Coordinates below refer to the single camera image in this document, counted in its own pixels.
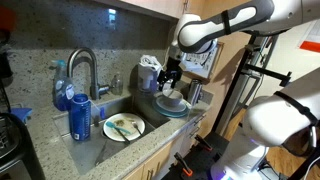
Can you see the blue plastic item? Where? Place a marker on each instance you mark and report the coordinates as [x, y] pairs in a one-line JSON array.
[[20, 114]]

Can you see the grey bowl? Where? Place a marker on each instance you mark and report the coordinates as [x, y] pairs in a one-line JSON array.
[[173, 100]]

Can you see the dark metal faucet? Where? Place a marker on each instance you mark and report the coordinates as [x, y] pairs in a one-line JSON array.
[[94, 76]]

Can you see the black metal stand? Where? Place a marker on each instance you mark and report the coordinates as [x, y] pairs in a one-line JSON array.
[[240, 71]]

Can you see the stacked plates and bowl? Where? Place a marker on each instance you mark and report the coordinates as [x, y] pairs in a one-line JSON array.
[[160, 110]]

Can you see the teal spatula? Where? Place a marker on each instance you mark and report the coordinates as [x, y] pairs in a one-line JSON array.
[[115, 126]]

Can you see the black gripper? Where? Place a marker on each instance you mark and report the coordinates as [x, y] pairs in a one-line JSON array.
[[171, 70]]

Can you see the red object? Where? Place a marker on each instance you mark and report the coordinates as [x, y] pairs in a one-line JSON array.
[[6, 18]]

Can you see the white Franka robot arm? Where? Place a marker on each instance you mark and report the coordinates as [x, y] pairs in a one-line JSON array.
[[200, 30]]

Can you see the black orange clamp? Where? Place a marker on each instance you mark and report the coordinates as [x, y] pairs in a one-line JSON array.
[[203, 142], [183, 165]]

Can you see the white crumpled cloth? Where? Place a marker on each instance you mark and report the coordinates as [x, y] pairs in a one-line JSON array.
[[149, 61]]

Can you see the small white plate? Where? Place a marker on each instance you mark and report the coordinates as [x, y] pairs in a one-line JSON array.
[[181, 107]]

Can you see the wooden upper cabinet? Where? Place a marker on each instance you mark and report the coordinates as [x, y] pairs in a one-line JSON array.
[[156, 6]]

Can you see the small blue sink brush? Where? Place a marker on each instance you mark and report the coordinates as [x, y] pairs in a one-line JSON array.
[[102, 113]]

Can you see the blue water bottle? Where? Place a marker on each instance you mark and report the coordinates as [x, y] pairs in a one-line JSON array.
[[80, 118]]

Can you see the large white dirty plate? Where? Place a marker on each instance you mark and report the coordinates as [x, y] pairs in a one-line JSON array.
[[128, 117]]

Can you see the blue spray bottle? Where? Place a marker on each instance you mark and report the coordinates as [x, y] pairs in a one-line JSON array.
[[61, 91]]

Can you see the wooden lower cabinet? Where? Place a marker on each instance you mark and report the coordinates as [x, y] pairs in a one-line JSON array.
[[160, 160]]

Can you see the metal fork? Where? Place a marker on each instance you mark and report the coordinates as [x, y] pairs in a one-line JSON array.
[[136, 127]]

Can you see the wooden cabinet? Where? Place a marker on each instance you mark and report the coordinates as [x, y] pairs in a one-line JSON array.
[[160, 160], [156, 6]]

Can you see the stainless steel sink basin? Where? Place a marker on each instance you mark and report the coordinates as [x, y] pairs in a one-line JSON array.
[[90, 151]]

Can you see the steel tumbler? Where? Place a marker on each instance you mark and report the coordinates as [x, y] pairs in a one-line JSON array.
[[194, 91]]

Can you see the white water filter pitcher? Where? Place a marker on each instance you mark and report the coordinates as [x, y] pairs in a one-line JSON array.
[[145, 78]]

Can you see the black countertop appliance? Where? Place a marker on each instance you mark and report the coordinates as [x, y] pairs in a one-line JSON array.
[[20, 150]]

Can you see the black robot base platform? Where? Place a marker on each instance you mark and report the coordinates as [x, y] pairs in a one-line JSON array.
[[203, 160]]

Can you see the white red wall poster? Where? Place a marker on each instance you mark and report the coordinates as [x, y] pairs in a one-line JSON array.
[[311, 36]]

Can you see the wood framed text sign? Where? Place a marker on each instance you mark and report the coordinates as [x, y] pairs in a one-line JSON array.
[[213, 63]]

